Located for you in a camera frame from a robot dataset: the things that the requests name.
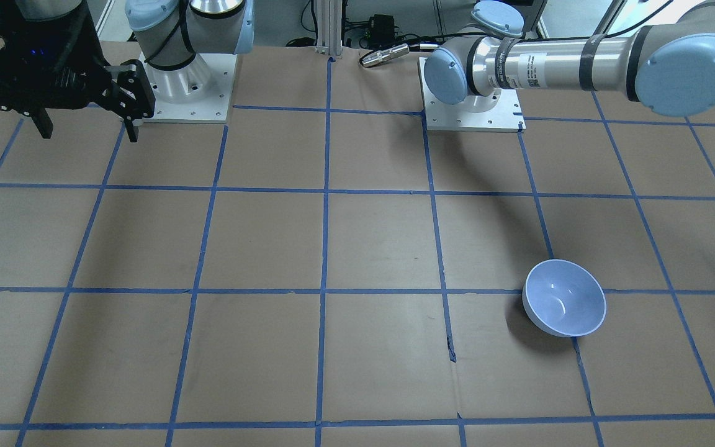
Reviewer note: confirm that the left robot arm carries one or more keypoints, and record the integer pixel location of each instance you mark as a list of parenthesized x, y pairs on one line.
[(668, 68)]

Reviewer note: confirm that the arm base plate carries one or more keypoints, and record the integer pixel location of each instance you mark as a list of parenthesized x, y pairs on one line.
[(500, 112), (196, 102)]

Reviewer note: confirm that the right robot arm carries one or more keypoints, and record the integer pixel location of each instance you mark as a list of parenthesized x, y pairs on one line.
[(172, 33)]

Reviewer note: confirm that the blue bowl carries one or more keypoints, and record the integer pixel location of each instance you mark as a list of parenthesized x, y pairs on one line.
[(563, 299)]

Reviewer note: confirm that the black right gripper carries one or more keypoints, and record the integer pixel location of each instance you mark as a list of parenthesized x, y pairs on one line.
[(88, 45)]

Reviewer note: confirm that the aluminium frame post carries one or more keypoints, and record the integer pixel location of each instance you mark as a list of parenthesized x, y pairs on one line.
[(329, 27)]

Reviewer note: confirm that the black power adapter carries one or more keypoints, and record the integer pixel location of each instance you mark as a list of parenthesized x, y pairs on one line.
[(381, 29)]

